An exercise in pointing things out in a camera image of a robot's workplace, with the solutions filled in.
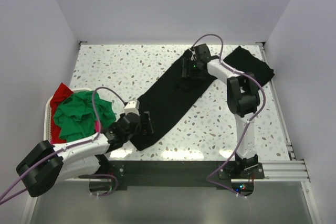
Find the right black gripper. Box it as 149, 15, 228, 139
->
180, 58, 204, 81

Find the folded black t shirt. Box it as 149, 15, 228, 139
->
224, 46, 275, 86

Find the black t shirt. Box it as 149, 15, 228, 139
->
130, 50, 216, 151
224, 46, 275, 86

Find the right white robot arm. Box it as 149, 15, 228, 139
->
182, 44, 260, 178

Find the green t shirt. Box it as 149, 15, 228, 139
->
53, 91, 116, 142

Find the white laundry basket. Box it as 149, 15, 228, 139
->
44, 88, 91, 144

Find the pink t shirt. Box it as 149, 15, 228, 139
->
94, 121, 101, 133

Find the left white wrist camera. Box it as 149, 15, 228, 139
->
124, 99, 140, 116

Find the aluminium frame rail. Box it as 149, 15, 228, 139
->
262, 161, 310, 182

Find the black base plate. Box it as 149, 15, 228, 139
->
89, 161, 265, 194

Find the red t shirt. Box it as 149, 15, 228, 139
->
50, 83, 73, 144

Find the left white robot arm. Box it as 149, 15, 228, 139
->
16, 111, 154, 197

